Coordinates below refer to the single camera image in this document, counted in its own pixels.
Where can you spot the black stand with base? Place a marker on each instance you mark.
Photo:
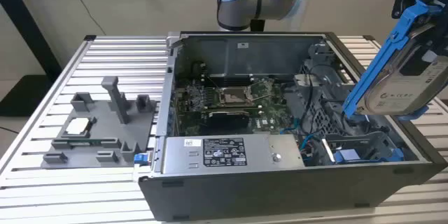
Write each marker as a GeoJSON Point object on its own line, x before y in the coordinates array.
{"type": "Point", "coordinates": [20, 11]}

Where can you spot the blue case latch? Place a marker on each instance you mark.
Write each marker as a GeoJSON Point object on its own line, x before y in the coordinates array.
{"type": "Point", "coordinates": [140, 159]}

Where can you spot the black post behind case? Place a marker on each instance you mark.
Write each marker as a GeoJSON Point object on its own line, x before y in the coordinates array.
{"type": "Point", "coordinates": [257, 25]}

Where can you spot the metal disk bay cage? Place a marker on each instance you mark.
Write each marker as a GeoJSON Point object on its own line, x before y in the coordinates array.
{"type": "Point", "coordinates": [328, 103]}

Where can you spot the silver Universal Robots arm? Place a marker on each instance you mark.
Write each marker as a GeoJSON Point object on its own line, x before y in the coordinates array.
{"type": "Point", "coordinates": [244, 6]}

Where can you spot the CPU socket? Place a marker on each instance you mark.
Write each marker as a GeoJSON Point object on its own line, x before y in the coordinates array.
{"type": "Point", "coordinates": [230, 95]}

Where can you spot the hard disk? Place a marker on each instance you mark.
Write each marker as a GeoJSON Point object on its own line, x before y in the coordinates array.
{"type": "Point", "coordinates": [392, 95]}

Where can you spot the black graphics card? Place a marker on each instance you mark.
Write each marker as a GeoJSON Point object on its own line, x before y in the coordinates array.
{"type": "Point", "coordinates": [226, 123]}

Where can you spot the green motherboard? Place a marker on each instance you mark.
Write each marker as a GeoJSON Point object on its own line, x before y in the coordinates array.
{"type": "Point", "coordinates": [270, 104]}

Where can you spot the open black PC case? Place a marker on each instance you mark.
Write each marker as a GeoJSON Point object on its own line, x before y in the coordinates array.
{"type": "Point", "coordinates": [244, 192]}

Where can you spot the black RAM slot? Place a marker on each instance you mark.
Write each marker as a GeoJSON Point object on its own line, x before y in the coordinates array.
{"type": "Point", "coordinates": [226, 80]}
{"type": "Point", "coordinates": [226, 76]}

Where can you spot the silver CPU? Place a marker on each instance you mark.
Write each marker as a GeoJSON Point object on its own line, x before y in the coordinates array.
{"type": "Point", "coordinates": [78, 127]}

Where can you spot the grey parts rack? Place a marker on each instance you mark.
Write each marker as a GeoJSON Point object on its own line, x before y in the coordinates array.
{"type": "Point", "coordinates": [104, 129]}

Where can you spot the silver power supply box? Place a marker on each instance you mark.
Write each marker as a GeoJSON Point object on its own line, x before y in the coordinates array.
{"type": "Point", "coordinates": [181, 161]}

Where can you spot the green RAM stick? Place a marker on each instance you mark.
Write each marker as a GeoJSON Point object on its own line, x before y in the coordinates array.
{"type": "Point", "coordinates": [86, 143]}

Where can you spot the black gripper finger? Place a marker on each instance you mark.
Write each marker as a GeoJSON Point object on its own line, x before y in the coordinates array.
{"type": "Point", "coordinates": [416, 66]}

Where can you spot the black expansion slot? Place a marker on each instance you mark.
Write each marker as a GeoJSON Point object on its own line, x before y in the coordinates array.
{"type": "Point", "coordinates": [232, 107]}

